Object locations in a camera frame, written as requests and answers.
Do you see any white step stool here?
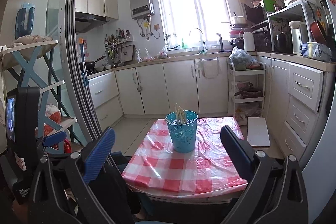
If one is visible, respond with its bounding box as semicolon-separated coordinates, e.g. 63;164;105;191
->
247;117;270;147

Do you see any red white checkered tablecloth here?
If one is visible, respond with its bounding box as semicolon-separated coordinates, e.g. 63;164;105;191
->
122;117;247;198

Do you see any beige blue shelf rack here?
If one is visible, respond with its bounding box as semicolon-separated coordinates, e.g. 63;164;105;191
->
1;40;77;157

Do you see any person black trouser leg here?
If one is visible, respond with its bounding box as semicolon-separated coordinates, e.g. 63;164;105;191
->
90;156;155;223

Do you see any teal perforated plastic basket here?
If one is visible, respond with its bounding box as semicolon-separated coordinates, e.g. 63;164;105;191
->
165;110;198;153

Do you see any white rolling storage cart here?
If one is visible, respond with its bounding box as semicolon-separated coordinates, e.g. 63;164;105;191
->
228;61;266;126

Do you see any white refrigerator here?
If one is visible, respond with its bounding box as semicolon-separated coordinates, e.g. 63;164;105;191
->
301;0;335;223

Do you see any black wok pan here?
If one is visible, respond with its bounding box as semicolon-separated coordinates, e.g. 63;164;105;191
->
85;56;105;70

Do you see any white hanging trash bin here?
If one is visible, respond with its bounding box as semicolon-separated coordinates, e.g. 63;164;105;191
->
195;57;221;79

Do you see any plastic bag of vegetables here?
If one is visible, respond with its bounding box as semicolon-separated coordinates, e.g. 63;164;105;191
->
230;47;262;71

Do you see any white thermos jug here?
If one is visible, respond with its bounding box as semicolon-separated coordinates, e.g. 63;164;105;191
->
243;32;255;52

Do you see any black rice cooker pot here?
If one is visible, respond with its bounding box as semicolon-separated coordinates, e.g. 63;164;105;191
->
274;32;293;54

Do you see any blue yellow snack bag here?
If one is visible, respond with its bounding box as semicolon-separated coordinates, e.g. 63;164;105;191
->
301;42;332;63

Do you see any white kettle appliance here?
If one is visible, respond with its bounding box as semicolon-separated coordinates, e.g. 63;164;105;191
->
289;21;308;55

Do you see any white gas water heater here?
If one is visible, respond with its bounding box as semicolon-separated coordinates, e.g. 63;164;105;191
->
129;0;155;19

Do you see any white countertop shelf rack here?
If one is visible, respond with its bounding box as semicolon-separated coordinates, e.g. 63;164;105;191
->
267;0;321;53

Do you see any wall utensil rack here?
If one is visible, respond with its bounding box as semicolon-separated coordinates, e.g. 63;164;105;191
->
104;28;135;68

